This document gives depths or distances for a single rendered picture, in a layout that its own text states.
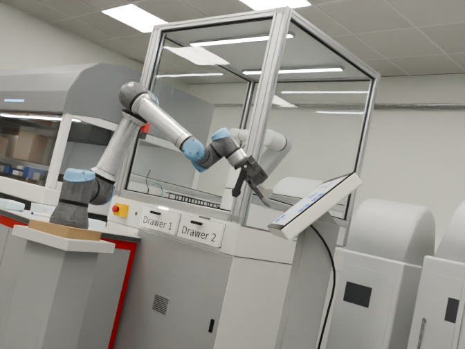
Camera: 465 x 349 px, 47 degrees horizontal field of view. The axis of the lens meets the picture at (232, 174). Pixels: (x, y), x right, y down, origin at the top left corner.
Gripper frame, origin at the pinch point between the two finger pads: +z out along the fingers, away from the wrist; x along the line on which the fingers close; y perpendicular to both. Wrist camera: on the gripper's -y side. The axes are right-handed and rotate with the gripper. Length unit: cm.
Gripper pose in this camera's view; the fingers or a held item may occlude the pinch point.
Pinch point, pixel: (266, 205)
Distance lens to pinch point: 214.1
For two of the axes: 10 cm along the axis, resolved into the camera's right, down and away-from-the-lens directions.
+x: -0.1, 0.6, 10.0
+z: 6.0, 8.0, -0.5
